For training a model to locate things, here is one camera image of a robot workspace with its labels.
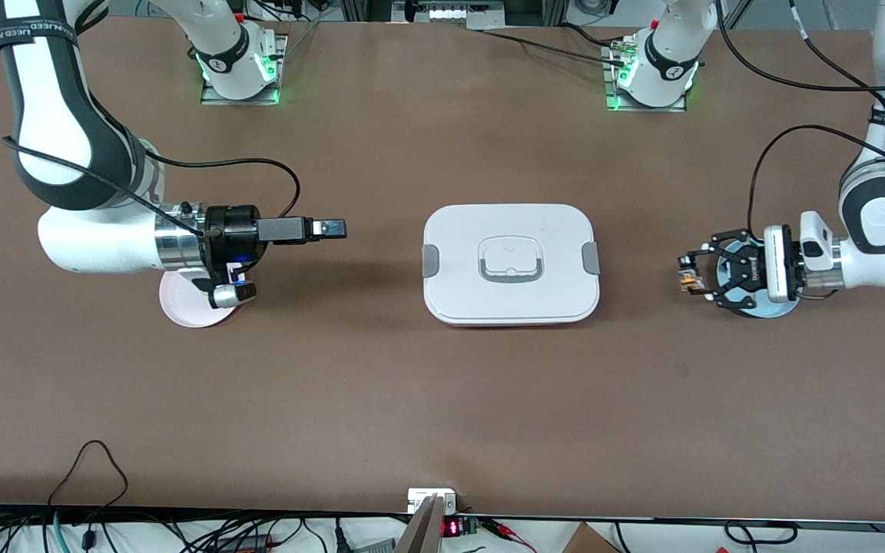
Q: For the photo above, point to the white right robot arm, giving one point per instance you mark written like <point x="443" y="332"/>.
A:
<point x="97" y="246"/>

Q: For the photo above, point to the small white mounting box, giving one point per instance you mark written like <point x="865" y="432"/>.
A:
<point x="419" y="498"/>

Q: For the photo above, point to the brown cardboard piece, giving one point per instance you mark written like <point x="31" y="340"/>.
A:
<point x="588" y="540"/>

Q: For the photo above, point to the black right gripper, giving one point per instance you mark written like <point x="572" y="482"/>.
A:
<point x="232" y="231"/>

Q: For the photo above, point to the grey wooden camera post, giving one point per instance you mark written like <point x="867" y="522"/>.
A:
<point x="423" y="530"/>

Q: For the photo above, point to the red digit display module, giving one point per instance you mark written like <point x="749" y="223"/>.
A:
<point x="454" y="528"/>

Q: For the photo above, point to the light blue round plate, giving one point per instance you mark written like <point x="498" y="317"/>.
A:
<point x="777" y="309"/>

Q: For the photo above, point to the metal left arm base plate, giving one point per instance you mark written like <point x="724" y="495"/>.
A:
<point x="646" y="108"/>

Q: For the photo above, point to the orange black switch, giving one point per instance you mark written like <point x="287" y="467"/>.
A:
<point x="690" y="283"/>

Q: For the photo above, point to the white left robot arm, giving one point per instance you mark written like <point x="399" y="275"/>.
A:
<point x="884" y="223"/>

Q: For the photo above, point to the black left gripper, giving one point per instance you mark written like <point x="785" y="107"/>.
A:
<point x="742" y="270"/>

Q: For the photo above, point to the pink round plate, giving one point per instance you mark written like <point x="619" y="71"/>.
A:
<point x="189" y="311"/>

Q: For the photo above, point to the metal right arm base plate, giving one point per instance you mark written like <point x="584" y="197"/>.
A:
<point x="216" y="97"/>

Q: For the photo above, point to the white lidded container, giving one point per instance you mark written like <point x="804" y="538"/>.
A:
<point x="510" y="299"/>

